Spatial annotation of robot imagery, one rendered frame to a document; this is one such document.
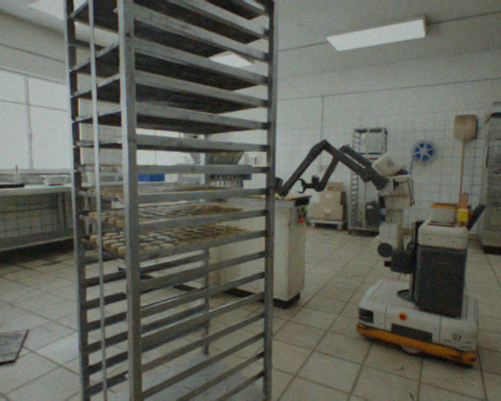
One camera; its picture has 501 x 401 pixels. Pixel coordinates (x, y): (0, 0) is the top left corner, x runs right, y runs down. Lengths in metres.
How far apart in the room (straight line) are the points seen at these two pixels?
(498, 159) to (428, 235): 3.34
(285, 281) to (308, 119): 4.77
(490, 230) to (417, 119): 2.22
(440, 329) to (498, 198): 3.46
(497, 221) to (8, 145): 6.52
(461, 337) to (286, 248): 1.24
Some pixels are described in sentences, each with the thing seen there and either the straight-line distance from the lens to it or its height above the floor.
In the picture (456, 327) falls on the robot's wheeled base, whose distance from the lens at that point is 2.37.
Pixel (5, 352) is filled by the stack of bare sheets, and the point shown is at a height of 0.02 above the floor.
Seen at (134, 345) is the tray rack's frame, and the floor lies 0.62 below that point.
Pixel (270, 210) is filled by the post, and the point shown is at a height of 0.97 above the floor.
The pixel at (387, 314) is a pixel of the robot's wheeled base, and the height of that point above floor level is 0.23.
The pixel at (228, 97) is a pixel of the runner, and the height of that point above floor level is 1.40.
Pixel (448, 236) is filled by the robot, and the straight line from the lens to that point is 2.27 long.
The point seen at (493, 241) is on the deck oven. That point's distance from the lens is 5.67.
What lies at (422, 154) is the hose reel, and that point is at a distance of 6.44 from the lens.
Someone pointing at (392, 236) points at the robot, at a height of 0.70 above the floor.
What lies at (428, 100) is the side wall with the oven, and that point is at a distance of 6.67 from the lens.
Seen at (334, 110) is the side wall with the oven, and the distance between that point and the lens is 6.92.
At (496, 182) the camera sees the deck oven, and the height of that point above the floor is 0.98.
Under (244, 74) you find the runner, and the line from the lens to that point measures 1.36.
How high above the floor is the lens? 1.15
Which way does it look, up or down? 6 degrees down
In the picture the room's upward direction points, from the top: 1 degrees clockwise
